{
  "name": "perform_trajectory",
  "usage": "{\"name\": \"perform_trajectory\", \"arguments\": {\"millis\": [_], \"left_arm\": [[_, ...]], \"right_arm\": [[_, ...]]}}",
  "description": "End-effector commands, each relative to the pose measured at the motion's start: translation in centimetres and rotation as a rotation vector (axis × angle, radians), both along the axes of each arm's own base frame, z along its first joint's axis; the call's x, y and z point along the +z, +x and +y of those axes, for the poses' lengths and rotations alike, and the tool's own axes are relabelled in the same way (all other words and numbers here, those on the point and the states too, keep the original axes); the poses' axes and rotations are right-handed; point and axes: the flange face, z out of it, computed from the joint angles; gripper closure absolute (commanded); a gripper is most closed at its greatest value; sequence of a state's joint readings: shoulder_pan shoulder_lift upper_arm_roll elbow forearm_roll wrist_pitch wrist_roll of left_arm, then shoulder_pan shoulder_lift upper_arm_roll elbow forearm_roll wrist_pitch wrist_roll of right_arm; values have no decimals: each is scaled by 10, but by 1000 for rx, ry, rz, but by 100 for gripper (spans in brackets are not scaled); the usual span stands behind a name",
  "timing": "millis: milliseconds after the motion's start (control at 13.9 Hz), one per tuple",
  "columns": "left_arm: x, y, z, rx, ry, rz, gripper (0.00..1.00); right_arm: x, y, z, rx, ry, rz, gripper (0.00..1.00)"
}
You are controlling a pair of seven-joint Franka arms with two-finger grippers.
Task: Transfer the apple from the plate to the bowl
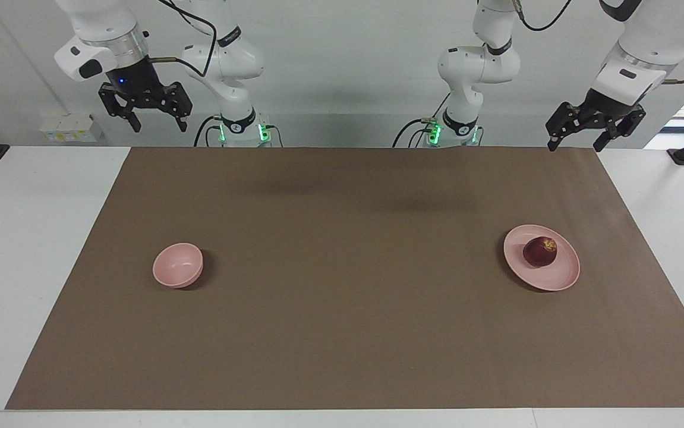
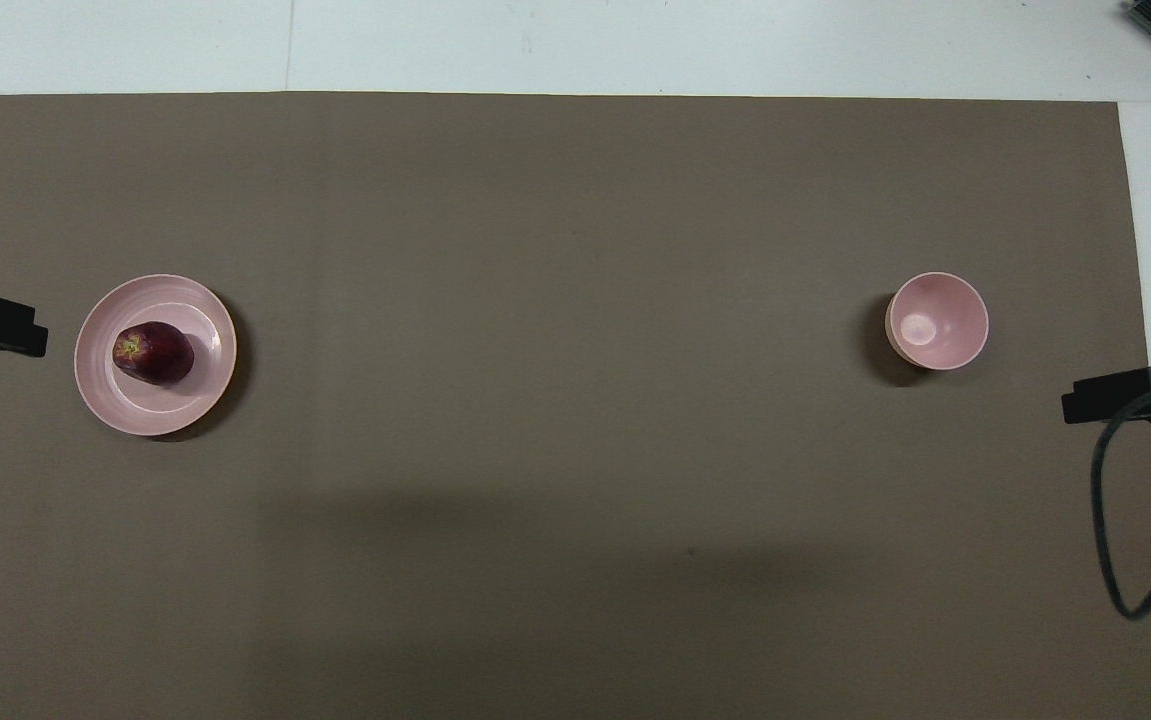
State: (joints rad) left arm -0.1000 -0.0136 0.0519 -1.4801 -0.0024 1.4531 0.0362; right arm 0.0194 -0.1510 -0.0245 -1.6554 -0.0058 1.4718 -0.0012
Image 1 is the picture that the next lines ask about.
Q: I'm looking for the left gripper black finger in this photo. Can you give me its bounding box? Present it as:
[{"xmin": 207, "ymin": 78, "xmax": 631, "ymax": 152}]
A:
[
  {"xmin": 546, "ymin": 102, "xmax": 590, "ymax": 152},
  {"xmin": 592, "ymin": 106, "xmax": 647, "ymax": 153}
]

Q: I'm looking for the pink bowl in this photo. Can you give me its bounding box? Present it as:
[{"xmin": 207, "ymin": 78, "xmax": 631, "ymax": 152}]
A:
[{"xmin": 152, "ymin": 243, "xmax": 204, "ymax": 289}]

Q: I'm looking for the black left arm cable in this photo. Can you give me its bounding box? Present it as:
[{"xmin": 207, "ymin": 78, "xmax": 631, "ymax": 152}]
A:
[{"xmin": 511, "ymin": 0, "xmax": 684, "ymax": 85}]

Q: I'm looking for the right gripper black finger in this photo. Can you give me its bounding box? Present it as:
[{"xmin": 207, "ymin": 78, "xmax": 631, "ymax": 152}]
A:
[
  {"xmin": 99, "ymin": 83, "xmax": 142, "ymax": 133},
  {"xmin": 162, "ymin": 81, "xmax": 193, "ymax": 133}
]

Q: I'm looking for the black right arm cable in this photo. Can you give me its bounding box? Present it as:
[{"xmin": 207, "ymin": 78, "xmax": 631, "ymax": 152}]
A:
[{"xmin": 150, "ymin": 0, "xmax": 218, "ymax": 77}]

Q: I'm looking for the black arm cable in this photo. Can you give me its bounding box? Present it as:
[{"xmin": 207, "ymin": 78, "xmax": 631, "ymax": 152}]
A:
[
  {"xmin": 150, "ymin": 0, "xmax": 218, "ymax": 77},
  {"xmin": 511, "ymin": 0, "xmax": 684, "ymax": 85}
]

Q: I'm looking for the pink plate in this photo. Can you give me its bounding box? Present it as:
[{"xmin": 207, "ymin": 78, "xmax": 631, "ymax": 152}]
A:
[{"xmin": 503, "ymin": 224, "xmax": 581, "ymax": 292}]

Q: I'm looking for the white wall socket box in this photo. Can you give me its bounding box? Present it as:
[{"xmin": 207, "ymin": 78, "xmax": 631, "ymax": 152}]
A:
[{"xmin": 39, "ymin": 113, "xmax": 105, "ymax": 143}]

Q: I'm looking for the dark red apple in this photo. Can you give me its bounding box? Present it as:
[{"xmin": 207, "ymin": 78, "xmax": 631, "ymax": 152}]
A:
[{"xmin": 522, "ymin": 236, "xmax": 558, "ymax": 268}]

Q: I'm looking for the brown table mat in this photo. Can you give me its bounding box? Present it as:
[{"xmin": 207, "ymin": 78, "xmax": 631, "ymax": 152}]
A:
[{"xmin": 5, "ymin": 147, "xmax": 684, "ymax": 411}]

